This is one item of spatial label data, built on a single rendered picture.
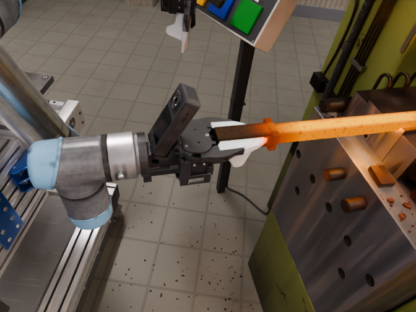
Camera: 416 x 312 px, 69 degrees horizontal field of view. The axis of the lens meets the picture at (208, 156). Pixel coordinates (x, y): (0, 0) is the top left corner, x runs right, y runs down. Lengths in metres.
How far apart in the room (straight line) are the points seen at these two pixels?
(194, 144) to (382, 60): 0.59
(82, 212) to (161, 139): 0.19
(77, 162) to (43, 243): 0.93
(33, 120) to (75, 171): 0.13
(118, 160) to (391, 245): 0.49
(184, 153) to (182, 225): 1.10
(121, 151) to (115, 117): 1.64
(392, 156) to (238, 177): 1.17
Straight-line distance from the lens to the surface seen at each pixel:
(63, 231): 1.38
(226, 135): 0.49
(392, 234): 0.64
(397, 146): 0.68
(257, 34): 0.87
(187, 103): 0.42
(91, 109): 2.19
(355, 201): 0.66
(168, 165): 0.51
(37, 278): 1.32
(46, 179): 0.49
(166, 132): 0.44
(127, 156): 0.46
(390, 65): 0.89
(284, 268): 1.10
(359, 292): 0.77
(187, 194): 1.65
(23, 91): 0.53
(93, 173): 0.47
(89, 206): 0.54
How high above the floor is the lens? 1.35
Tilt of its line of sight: 48 degrees down
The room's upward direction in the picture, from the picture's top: 7 degrees clockwise
